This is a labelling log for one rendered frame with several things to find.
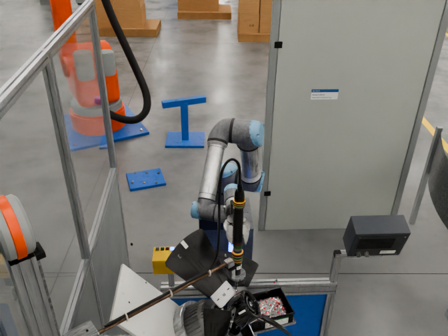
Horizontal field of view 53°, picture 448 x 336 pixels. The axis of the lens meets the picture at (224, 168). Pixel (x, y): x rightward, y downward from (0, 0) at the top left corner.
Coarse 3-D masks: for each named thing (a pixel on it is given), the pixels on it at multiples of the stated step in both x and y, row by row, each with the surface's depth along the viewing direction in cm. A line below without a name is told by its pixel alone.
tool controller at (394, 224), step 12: (360, 216) 216; (372, 216) 216; (384, 216) 216; (396, 216) 216; (348, 228) 219; (360, 228) 211; (372, 228) 211; (384, 228) 211; (396, 228) 211; (408, 228) 211; (348, 240) 220; (360, 240) 211; (372, 240) 212; (384, 240) 212; (396, 240) 213; (348, 252) 220; (360, 252) 219; (372, 252) 220; (384, 252) 220; (396, 252) 221
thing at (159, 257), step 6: (156, 252) 220; (162, 252) 220; (168, 252) 220; (156, 258) 216; (162, 258) 216; (156, 264) 216; (162, 264) 216; (156, 270) 218; (162, 270) 218; (168, 270) 218
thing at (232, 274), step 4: (224, 260) 172; (228, 264) 170; (232, 264) 171; (228, 268) 171; (232, 268) 171; (228, 272) 175; (232, 272) 173; (244, 272) 178; (228, 276) 178; (232, 276) 175; (236, 276) 176; (240, 276) 176; (244, 276) 177; (232, 280) 176; (236, 280) 175; (240, 280) 176
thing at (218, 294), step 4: (224, 284) 175; (228, 284) 175; (220, 288) 174; (224, 288) 175; (232, 288) 176; (216, 292) 173; (220, 292) 174; (224, 292) 174; (228, 292) 175; (232, 292) 175; (212, 296) 173; (216, 296) 173; (220, 296) 174; (224, 296) 174; (228, 296) 175; (232, 296) 175; (216, 300) 173; (220, 300) 173; (224, 300) 174; (228, 300) 174; (216, 304) 173; (220, 304) 173; (224, 304) 173
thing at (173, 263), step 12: (192, 240) 176; (204, 240) 178; (180, 252) 171; (192, 252) 173; (204, 252) 176; (168, 264) 167; (180, 264) 169; (192, 264) 172; (204, 264) 173; (216, 264) 176; (180, 276) 169; (192, 276) 171; (216, 276) 174; (204, 288) 172; (216, 288) 173
